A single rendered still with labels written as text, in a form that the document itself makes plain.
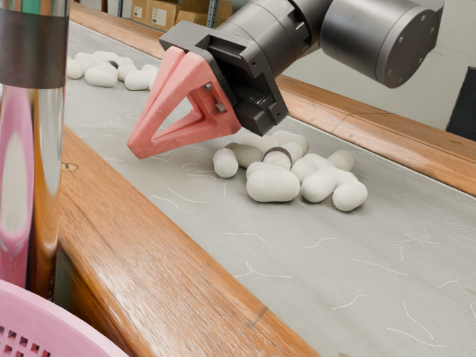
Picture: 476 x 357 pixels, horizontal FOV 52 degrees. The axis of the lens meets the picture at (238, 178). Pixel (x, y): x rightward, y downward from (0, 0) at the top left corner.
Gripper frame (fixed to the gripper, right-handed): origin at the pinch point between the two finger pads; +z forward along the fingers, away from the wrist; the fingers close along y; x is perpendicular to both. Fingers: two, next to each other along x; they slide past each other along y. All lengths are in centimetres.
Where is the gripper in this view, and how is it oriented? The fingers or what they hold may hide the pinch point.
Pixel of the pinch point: (142, 144)
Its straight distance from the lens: 35.8
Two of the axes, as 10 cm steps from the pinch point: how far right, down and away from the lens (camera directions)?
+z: -7.1, 6.7, -2.1
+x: 4.0, 6.4, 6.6
